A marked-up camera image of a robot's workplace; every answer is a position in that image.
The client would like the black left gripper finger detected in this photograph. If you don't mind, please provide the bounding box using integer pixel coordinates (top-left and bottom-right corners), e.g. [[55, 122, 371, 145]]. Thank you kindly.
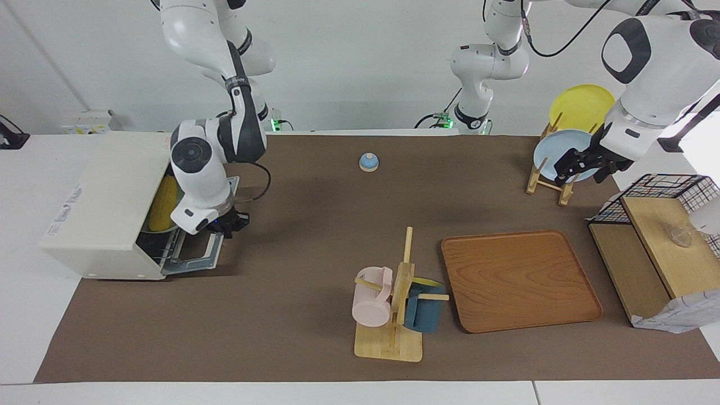
[[592, 157, 634, 184], [554, 147, 592, 187]]

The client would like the glass oven door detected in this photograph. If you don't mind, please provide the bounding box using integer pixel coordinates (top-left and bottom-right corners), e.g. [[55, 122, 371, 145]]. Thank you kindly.
[[160, 176, 241, 277]]

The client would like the yellow corn cob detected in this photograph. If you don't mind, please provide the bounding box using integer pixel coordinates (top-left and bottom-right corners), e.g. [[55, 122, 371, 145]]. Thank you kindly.
[[147, 175, 180, 232]]

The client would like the white toaster oven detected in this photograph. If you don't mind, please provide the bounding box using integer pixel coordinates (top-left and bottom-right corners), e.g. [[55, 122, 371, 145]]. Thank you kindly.
[[39, 131, 187, 281]]

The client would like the light blue plate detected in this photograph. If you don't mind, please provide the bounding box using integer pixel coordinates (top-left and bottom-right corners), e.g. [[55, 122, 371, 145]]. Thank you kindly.
[[533, 130, 602, 184]]

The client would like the wooden plate rack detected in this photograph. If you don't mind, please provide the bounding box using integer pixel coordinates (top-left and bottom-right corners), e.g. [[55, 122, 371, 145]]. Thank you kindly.
[[526, 112, 581, 207]]

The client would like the yellow plate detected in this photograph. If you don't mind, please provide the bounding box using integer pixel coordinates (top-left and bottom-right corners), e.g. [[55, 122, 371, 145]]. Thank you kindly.
[[549, 84, 617, 135]]

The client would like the brown table mat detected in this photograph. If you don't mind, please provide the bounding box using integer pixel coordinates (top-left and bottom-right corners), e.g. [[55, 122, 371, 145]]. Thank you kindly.
[[34, 134, 720, 385]]

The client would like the clear glass cup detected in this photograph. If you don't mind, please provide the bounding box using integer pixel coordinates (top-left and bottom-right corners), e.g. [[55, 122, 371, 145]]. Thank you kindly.
[[669, 225, 696, 249]]

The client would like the wooden shelf unit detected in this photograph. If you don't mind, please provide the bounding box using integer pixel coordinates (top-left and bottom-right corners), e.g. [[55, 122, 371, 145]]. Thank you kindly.
[[588, 196, 720, 327]]

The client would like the brown wooden tray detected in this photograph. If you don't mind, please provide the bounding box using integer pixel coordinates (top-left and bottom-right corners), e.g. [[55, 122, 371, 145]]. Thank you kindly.
[[440, 229, 604, 334]]

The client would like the pink mug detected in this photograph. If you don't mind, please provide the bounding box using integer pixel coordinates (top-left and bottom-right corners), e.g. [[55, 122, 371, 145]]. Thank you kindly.
[[352, 267, 394, 329]]

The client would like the white patterned cloth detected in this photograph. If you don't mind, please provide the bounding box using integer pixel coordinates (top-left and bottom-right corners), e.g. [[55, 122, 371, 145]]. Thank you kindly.
[[630, 289, 720, 335]]

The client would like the white power box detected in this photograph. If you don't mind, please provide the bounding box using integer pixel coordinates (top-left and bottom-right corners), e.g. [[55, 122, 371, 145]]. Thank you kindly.
[[60, 110, 116, 135]]

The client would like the wooden mug rack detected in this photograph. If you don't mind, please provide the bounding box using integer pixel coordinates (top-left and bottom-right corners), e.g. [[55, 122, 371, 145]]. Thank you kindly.
[[354, 227, 451, 363]]

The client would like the dark blue mug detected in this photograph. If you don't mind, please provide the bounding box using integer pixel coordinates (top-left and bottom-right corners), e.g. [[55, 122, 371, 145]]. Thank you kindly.
[[403, 277, 448, 335]]

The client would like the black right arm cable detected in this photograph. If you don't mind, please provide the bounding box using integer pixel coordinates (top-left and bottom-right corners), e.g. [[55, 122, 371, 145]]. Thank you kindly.
[[229, 161, 272, 203]]

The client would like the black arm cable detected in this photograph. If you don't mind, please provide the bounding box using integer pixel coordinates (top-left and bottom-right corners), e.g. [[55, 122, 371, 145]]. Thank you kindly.
[[229, 161, 272, 203], [520, 0, 615, 59]]

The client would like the black wire basket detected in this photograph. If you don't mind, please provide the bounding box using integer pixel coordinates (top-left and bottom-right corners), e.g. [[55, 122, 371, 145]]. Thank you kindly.
[[592, 173, 720, 259]]

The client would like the metal oven wire rack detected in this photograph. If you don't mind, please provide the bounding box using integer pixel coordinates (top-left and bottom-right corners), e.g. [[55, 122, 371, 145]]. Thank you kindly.
[[137, 229, 187, 266]]

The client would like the black camera stand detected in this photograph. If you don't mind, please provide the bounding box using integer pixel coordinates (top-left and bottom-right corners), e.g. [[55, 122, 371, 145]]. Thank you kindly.
[[658, 93, 720, 154]]

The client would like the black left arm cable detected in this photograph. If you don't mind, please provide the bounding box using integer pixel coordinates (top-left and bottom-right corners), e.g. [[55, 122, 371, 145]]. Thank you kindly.
[[520, 0, 615, 59]]

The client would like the black left base cable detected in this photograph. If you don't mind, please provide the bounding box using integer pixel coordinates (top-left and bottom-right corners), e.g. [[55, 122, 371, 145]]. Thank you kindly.
[[414, 87, 464, 129]]

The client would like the black clamp mount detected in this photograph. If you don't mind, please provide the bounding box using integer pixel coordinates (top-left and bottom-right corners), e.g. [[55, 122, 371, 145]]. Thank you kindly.
[[0, 115, 30, 150]]

